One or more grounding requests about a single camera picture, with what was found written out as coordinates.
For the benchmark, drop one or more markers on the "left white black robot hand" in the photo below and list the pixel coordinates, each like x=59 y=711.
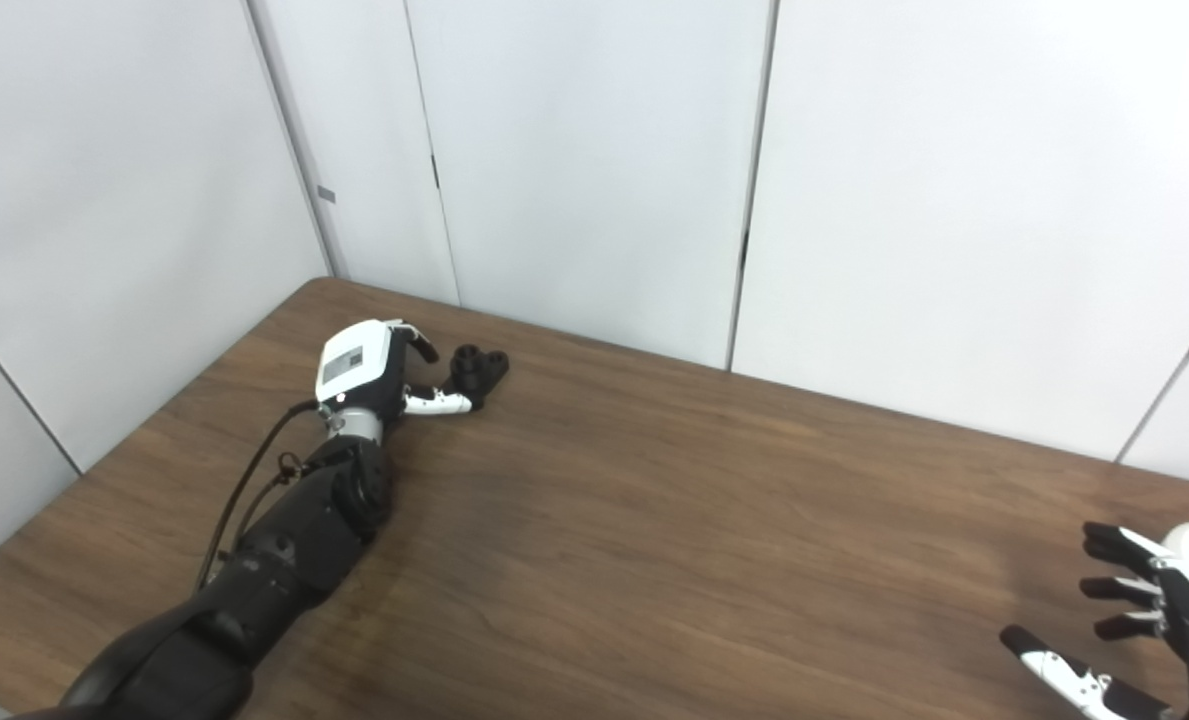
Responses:
x=354 y=365

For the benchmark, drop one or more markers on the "black flanged holder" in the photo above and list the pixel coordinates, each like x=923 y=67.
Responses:
x=479 y=372

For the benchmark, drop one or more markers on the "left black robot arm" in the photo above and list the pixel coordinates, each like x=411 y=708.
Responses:
x=294 y=550

